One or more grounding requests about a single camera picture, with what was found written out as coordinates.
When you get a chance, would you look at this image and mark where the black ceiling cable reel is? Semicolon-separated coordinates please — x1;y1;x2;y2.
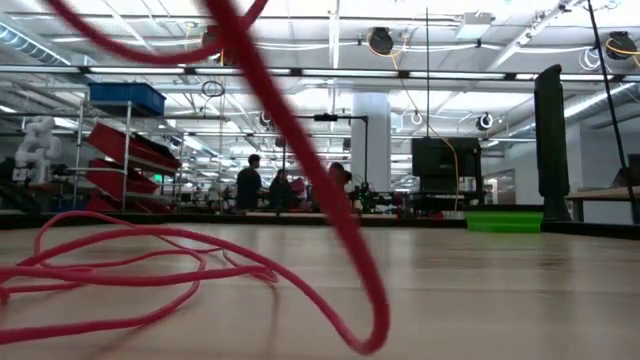
604;31;639;61
202;24;239;67
367;27;395;56

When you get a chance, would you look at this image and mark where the black monitor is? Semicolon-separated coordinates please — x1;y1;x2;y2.
411;137;484;194

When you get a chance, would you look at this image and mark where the black hanging cable loop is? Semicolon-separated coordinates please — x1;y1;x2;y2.
201;79;226;99

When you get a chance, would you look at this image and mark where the long ceiling light bar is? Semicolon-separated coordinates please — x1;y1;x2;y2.
0;64;640;84

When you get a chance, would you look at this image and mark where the metal shelf rack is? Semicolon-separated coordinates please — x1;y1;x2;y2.
69;99;186;214

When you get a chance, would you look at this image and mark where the wooden side table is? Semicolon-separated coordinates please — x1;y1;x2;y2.
564;187;640;224

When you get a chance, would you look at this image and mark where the red shelf bin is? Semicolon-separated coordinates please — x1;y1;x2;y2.
87;122;182;176
82;193;174;215
83;158;160;196

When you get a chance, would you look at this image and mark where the blue plastic bin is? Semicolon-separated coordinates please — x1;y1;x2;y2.
88;82;167;117

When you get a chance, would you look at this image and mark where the white building column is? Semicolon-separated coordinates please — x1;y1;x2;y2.
351;92;392;211

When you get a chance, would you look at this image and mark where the red cord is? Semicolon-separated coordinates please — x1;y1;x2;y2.
0;0;391;356

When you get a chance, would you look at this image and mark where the black table edge rail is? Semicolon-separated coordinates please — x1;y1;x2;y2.
0;212;640;241

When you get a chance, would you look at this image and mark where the person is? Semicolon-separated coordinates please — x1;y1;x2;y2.
327;162;354;201
235;153;264;212
269;168;301;211

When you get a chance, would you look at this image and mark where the black upright frame post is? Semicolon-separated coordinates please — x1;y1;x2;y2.
533;64;573;224

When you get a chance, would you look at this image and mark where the green collapsible container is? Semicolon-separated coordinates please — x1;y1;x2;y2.
464;210;545;234

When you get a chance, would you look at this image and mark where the thin black vertical pole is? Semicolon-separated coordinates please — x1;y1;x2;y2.
425;7;431;139

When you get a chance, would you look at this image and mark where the thin black slanted strut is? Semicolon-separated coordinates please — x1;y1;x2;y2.
585;0;640;224

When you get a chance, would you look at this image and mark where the yellow hanging cable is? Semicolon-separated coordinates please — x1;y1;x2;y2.
366;33;460;211

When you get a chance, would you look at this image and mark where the black gantry frame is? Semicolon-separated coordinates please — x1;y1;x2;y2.
282;113;370;211

